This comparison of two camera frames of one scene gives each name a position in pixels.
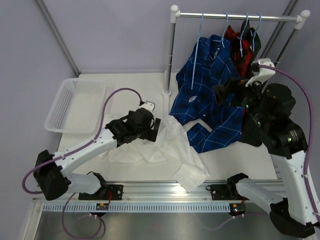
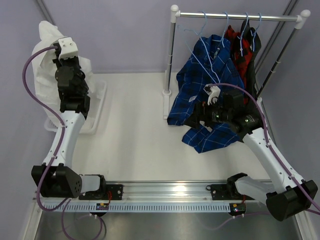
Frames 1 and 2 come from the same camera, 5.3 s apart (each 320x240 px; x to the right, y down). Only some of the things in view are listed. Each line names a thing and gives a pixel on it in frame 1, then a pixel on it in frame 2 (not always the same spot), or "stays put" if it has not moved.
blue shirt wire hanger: (222, 40) stays put
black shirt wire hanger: (253, 34) stays put
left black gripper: (152, 135) to (59, 63)
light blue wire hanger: (196, 51) to (218, 78)
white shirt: (171, 145) to (45, 74)
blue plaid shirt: (209, 62) stays put
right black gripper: (221, 90) to (201, 113)
